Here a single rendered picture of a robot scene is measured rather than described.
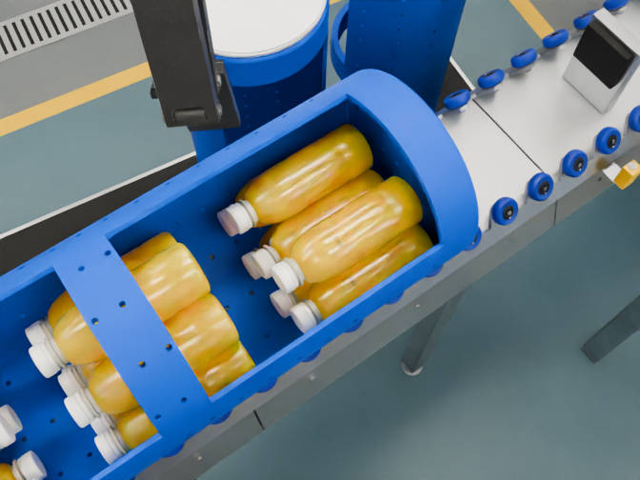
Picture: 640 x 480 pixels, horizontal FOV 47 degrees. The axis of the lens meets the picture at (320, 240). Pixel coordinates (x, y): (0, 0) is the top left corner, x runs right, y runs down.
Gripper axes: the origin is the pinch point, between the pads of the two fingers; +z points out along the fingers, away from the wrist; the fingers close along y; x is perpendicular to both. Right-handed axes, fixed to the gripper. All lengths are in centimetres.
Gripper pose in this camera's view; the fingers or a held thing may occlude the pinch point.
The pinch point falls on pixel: (205, 6)
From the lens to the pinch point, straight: 45.5
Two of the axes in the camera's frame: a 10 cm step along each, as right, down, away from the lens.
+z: 0.1, 2.3, 9.7
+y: 0.9, 9.7, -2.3
